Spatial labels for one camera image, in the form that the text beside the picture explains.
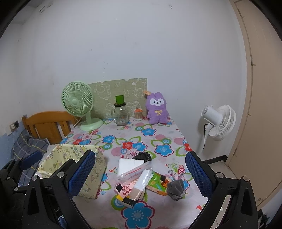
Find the purple plush bunny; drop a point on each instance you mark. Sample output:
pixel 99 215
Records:
pixel 156 108

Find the wall power socket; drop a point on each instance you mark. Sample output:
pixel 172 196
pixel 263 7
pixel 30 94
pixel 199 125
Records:
pixel 14 126

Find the beige door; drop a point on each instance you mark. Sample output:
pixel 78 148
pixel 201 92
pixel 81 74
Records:
pixel 256 152

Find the green cup on jar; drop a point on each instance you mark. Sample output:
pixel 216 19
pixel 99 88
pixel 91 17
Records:
pixel 119 99

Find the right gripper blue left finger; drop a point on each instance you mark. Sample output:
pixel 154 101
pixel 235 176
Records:
pixel 78 173

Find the clear pack white pads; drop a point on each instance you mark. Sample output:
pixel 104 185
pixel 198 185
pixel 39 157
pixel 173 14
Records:
pixel 131 169

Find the green desk fan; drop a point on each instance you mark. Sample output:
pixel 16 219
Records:
pixel 78 100

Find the white standing fan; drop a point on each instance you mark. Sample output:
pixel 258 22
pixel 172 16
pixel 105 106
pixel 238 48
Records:
pixel 220 122

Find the floral tablecloth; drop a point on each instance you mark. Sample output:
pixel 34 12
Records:
pixel 167 148

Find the green patterned wall mat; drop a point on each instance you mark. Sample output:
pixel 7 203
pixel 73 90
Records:
pixel 105 96

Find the yellow fabric storage box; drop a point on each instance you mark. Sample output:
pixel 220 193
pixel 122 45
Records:
pixel 62 152

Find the toothpick jar orange lid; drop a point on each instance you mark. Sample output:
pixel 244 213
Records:
pixel 138 114

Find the glass mason jar mug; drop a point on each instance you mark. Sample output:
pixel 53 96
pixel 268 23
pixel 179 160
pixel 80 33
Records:
pixel 120 114

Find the yellow black packet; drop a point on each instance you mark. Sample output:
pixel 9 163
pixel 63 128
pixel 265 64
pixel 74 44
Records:
pixel 125 201

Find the black plastic bag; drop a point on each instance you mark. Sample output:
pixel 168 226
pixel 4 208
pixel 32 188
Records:
pixel 145 156

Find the grey socks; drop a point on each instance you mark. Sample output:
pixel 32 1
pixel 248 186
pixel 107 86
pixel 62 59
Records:
pixel 175 189

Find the blue plaid pillow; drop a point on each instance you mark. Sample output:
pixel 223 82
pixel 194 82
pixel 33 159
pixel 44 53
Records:
pixel 23 147

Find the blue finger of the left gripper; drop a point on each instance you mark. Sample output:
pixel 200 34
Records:
pixel 31 160

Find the green tissue pack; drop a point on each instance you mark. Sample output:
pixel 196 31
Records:
pixel 158 183

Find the pink wet wipes pack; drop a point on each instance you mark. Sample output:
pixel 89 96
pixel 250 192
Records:
pixel 125 188

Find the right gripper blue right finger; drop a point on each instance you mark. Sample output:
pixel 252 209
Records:
pixel 197 169

